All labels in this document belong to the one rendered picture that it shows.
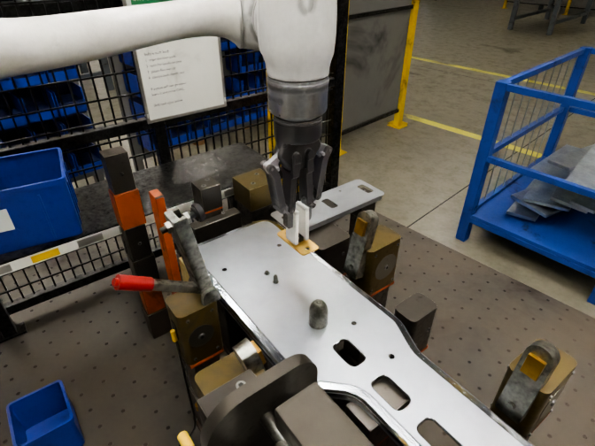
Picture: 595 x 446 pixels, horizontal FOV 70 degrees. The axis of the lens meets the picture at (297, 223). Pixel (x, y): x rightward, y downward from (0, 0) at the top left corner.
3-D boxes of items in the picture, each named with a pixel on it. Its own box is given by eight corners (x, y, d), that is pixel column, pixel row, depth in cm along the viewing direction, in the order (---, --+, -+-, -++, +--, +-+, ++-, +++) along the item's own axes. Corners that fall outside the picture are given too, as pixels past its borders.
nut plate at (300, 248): (320, 249, 76) (320, 243, 76) (303, 257, 74) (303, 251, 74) (292, 226, 82) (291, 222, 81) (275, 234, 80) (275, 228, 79)
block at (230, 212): (249, 303, 116) (241, 211, 100) (210, 323, 110) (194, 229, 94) (243, 297, 118) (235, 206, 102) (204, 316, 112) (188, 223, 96)
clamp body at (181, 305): (237, 424, 88) (220, 302, 68) (193, 453, 83) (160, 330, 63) (221, 401, 92) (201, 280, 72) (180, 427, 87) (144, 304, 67)
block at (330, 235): (352, 319, 112) (361, 232, 96) (318, 340, 106) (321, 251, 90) (335, 303, 117) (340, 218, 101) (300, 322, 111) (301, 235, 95)
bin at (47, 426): (88, 443, 84) (74, 419, 79) (32, 475, 79) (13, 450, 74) (73, 403, 92) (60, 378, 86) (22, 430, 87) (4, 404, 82)
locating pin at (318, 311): (330, 330, 72) (332, 302, 68) (316, 339, 70) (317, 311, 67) (319, 319, 74) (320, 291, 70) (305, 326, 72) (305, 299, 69)
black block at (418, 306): (423, 396, 94) (451, 299, 77) (392, 421, 89) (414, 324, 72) (405, 379, 97) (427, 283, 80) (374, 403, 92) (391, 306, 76)
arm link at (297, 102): (254, 73, 62) (256, 111, 65) (290, 88, 56) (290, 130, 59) (303, 63, 66) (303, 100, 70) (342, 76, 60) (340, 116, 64)
